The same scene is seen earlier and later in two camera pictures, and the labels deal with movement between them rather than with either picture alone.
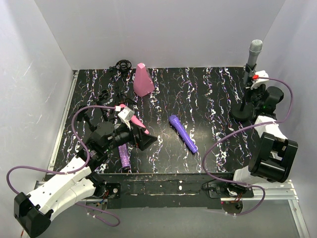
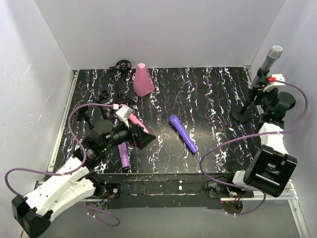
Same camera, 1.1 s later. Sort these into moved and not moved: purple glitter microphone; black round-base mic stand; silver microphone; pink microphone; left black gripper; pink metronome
Moved: silver microphone; black round-base mic stand
Not moved: purple glitter microphone; left black gripper; pink metronome; pink microphone
